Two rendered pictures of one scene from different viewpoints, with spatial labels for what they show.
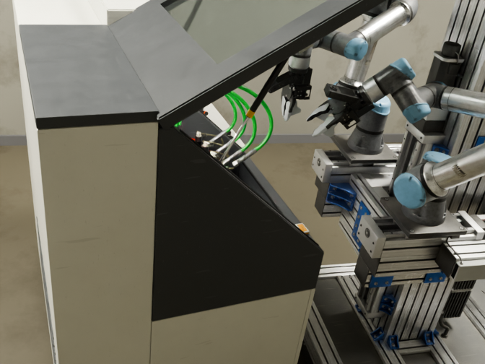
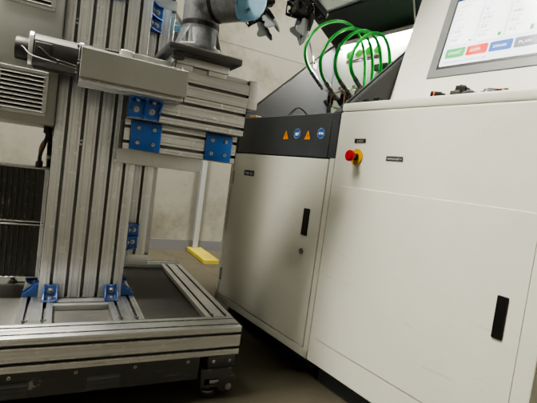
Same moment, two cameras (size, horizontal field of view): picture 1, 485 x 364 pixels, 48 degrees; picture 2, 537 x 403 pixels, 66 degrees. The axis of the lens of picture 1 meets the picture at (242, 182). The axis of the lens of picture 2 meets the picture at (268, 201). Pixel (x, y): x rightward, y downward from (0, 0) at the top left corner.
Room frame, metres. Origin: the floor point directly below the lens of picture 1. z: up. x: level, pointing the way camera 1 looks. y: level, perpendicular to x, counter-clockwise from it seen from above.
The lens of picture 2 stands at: (3.45, -0.45, 0.71)
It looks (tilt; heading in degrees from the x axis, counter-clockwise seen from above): 4 degrees down; 170
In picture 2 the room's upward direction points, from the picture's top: 8 degrees clockwise
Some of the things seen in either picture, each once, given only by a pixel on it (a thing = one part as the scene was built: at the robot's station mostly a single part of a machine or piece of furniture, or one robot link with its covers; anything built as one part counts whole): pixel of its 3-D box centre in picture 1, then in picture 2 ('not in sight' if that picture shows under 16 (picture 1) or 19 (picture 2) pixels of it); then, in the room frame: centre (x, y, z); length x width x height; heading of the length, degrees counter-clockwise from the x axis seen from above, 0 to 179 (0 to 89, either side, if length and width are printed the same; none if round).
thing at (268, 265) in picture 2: not in sight; (264, 236); (1.75, -0.15, 0.44); 0.65 x 0.02 x 0.68; 26
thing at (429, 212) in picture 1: (426, 201); not in sight; (1.63, -0.65, 1.09); 0.15 x 0.15 x 0.10
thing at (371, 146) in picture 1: (367, 136); (198, 41); (2.10, -0.50, 1.09); 0.15 x 0.15 x 0.10
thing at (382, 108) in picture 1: (372, 110); (204, 3); (2.10, -0.49, 1.20); 0.13 x 0.12 x 0.14; 50
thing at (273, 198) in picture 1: (271, 213); (282, 136); (1.75, -0.13, 0.87); 0.62 x 0.04 x 0.16; 26
